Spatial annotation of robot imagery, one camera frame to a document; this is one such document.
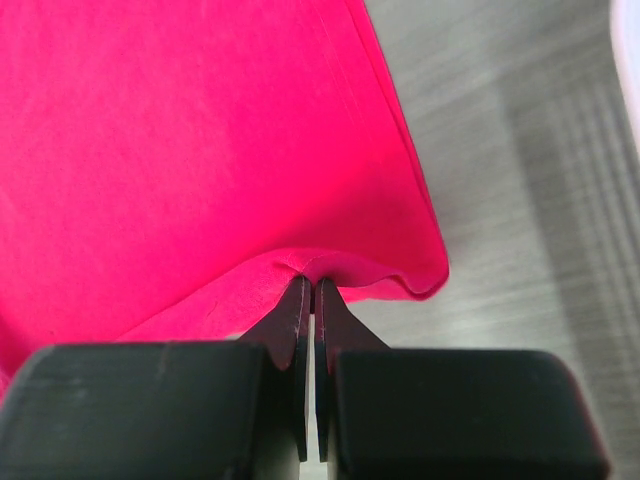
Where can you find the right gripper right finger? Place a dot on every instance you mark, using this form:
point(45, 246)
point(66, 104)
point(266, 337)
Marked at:
point(399, 413)

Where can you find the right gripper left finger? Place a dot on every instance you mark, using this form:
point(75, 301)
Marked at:
point(234, 409)

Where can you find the magenta t shirt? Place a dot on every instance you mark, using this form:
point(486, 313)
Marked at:
point(167, 167)

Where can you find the white plastic laundry basket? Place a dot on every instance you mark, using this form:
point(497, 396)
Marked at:
point(625, 40)

